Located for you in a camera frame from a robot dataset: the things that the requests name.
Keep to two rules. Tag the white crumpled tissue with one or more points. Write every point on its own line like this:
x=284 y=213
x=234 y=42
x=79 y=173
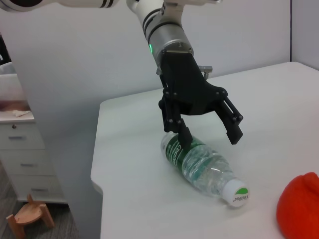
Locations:
x=21 y=113

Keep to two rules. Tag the clear green-label water bottle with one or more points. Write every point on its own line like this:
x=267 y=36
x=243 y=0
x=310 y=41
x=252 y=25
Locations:
x=199 y=169

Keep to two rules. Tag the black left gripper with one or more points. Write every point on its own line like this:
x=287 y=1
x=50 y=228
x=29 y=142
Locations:
x=189 y=84

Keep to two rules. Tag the white drawer cabinet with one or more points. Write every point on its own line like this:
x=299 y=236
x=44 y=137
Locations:
x=25 y=154

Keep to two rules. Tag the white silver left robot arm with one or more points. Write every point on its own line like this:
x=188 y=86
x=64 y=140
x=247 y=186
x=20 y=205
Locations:
x=169 y=37

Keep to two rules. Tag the small wooden stool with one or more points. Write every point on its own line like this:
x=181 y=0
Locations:
x=27 y=216

